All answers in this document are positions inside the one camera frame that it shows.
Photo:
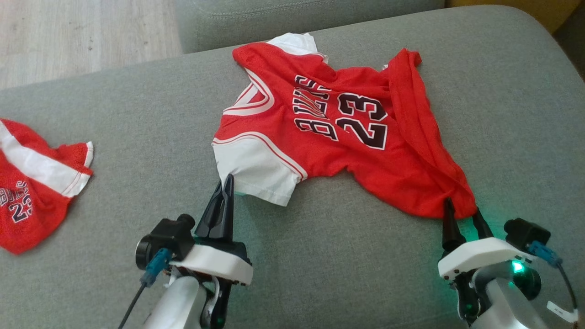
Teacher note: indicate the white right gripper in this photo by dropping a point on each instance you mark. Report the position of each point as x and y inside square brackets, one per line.
[480, 256]

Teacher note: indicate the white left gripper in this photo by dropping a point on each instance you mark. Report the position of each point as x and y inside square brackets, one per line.
[215, 265]

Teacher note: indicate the red basketball jersey 23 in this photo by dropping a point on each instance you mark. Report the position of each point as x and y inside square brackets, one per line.
[402, 173]

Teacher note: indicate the red basketball shorts 23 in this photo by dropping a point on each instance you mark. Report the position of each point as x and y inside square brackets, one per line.
[27, 214]

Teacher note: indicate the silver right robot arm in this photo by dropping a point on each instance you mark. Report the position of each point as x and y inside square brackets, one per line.
[507, 301]

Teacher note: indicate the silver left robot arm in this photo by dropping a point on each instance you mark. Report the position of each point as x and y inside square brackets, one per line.
[178, 306]

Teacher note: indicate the grey fabric sofa seat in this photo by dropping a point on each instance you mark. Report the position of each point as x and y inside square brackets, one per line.
[137, 114]

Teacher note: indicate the grey sofa back cushion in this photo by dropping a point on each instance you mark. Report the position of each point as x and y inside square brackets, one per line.
[274, 18]

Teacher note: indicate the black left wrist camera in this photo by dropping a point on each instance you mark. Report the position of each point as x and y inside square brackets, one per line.
[164, 237]

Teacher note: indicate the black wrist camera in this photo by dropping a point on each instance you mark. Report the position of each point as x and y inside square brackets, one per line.
[525, 230]
[164, 237]

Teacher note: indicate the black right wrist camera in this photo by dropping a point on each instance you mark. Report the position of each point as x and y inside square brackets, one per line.
[525, 230]

